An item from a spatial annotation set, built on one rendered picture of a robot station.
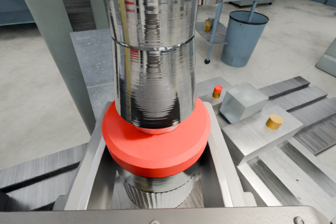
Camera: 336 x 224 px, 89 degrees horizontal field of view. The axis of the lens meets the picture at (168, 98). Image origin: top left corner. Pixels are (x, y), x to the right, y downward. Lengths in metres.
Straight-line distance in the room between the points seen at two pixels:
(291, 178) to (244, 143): 0.10
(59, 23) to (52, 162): 0.34
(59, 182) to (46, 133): 1.50
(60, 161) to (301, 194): 0.45
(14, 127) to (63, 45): 1.62
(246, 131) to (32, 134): 1.84
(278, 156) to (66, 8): 0.58
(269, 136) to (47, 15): 0.56
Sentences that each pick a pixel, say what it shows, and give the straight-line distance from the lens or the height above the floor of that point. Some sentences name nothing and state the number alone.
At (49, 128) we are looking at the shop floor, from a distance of 1.94.
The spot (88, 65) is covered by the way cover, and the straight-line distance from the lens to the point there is 0.56.
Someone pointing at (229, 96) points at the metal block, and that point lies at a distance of 0.35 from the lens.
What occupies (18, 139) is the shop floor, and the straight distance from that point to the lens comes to 2.01.
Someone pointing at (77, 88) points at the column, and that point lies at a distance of 0.66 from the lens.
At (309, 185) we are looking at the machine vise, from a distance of 0.39.
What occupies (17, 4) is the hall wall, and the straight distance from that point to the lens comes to 4.61.
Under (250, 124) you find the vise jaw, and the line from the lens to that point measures 0.35.
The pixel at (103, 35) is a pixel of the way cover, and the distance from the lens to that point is 0.56.
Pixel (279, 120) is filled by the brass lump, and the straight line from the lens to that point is 0.36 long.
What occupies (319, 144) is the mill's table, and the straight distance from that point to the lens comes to 0.57.
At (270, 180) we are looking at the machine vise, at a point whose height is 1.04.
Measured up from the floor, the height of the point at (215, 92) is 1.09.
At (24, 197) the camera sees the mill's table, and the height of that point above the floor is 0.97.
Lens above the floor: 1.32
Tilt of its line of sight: 43 degrees down
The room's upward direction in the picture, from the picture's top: 2 degrees clockwise
